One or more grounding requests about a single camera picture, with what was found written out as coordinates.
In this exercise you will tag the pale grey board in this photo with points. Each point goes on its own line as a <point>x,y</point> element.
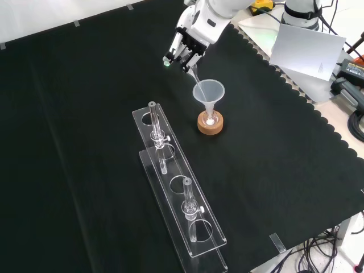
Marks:
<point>307,51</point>

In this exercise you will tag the black box device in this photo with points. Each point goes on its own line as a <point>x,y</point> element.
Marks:
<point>348,92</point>

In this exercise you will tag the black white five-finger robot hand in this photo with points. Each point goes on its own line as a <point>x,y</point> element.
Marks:
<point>199,28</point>

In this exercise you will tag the translucent plastic funnel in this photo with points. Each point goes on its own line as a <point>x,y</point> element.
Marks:
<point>209,94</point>

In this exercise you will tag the yellow stop button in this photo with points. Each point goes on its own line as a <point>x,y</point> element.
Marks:
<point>261,5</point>

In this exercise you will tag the black bench cloth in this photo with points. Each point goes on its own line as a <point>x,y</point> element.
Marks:
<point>85,142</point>

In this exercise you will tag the small glass round-bottom flask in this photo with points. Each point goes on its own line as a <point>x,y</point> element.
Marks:
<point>214,118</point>

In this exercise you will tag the clear acrylic funnel stand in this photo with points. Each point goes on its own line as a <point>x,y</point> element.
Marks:
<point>173,169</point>

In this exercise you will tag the black orange power adapter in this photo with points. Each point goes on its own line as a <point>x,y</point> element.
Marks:
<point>352,68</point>

